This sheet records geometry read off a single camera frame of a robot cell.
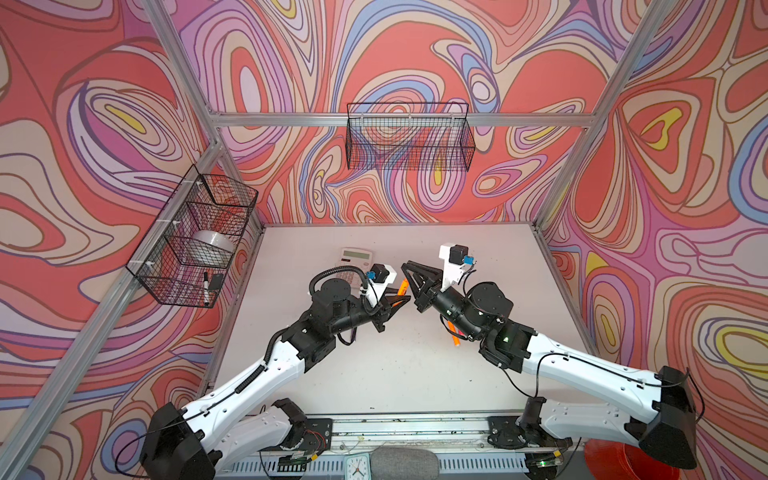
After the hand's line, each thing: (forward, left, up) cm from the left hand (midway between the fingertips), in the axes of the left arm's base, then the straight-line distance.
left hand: (407, 291), depth 68 cm
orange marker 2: (-13, -9, +3) cm, 16 cm away
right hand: (+1, +1, +5) cm, 5 cm away
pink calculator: (+30, +17, -24) cm, 42 cm away
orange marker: (-1, +1, +4) cm, 4 cm away
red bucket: (-30, -47, -23) cm, 60 cm away
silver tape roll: (+12, +47, +4) cm, 49 cm away
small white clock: (-31, +12, -26) cm, 42 cm away
